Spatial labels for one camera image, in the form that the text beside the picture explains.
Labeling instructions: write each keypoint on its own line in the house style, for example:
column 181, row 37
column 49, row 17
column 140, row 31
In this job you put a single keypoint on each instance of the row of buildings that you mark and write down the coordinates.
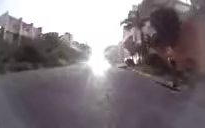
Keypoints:
column 13, row 28

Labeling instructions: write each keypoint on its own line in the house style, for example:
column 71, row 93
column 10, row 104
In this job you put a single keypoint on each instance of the dark round tree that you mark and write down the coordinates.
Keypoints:
column 165, row 25

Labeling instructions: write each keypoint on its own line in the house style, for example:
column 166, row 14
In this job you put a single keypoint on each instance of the reddish wall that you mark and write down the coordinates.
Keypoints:
column 198, row 46

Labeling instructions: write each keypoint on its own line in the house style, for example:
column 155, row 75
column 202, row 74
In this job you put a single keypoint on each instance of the clump of trees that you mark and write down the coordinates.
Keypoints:
column 110, row 54

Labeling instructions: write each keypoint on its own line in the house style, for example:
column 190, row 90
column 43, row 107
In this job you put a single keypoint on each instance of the palm tree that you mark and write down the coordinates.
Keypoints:
column 132, row 23

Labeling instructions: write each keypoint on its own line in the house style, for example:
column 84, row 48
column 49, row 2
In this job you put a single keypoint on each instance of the kerbed pavement strip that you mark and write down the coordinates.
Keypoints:
column 156, row 77

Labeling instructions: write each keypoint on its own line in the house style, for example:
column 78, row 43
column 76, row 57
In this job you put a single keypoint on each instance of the pale building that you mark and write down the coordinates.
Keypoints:
column 136, row 33

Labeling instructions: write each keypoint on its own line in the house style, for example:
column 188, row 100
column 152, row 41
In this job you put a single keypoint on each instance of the grey asphalt road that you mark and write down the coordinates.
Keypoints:
column 90, row 103

